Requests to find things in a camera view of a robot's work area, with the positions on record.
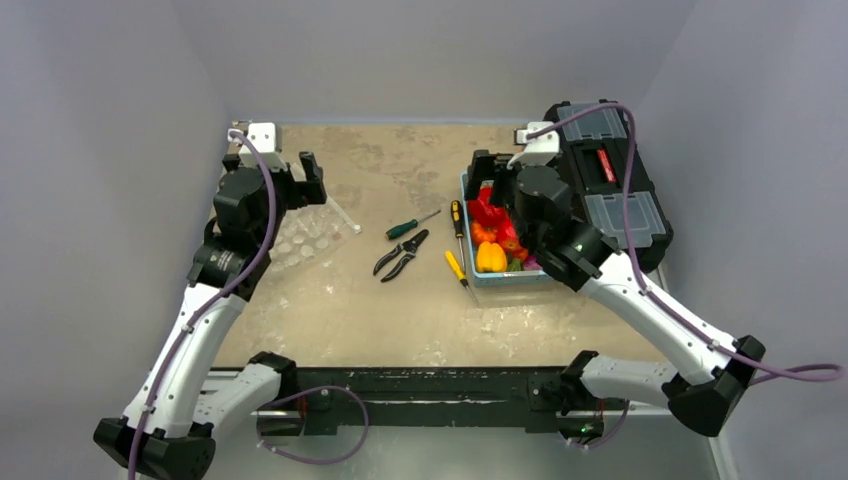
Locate black tool box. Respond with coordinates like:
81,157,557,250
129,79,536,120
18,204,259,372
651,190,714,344
550,108,674,273

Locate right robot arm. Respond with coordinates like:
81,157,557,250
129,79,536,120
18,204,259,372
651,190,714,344
464,150,766,437

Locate red bell pepper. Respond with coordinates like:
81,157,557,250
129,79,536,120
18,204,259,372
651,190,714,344
467,185,507,228

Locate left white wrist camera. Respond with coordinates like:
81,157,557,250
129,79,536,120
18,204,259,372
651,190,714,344
227,121,287,171

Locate purple eggplant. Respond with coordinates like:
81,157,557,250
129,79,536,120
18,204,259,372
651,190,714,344
523,256,542,271

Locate black handled pliers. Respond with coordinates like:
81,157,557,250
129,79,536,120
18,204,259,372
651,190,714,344
372,229,429,283

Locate orange small pumpkin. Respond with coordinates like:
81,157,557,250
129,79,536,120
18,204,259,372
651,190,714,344
469,221,497,246

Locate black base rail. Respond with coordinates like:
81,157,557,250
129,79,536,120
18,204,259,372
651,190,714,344
284,367,625,435

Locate black yellow screwdriver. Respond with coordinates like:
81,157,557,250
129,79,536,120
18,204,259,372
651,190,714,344
451,200,466,272

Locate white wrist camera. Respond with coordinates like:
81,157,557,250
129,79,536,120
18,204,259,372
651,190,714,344
510,121,561,167
227,121,287,171

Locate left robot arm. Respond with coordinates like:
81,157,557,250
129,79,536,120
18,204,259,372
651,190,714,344
93,151,327,479

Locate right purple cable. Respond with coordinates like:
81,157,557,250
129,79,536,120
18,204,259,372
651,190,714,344
526,102,846,452

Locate blue plastic basket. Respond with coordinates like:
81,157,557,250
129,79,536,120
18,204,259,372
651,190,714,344
459,171,553,288

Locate yellow handled screwdriver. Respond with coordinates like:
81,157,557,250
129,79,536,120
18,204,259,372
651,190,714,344
444,251,479,305

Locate yellow bell pepper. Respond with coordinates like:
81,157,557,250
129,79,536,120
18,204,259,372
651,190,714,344
475,241,508,273

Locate clear zip top bag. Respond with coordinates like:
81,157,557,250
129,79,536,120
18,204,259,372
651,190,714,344
268,197,362,273

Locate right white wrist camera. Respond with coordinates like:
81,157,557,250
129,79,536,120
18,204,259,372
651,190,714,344
510,121,561,167

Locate green handled screwdriver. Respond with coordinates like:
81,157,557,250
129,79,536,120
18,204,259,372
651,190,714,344
385,210,441,240

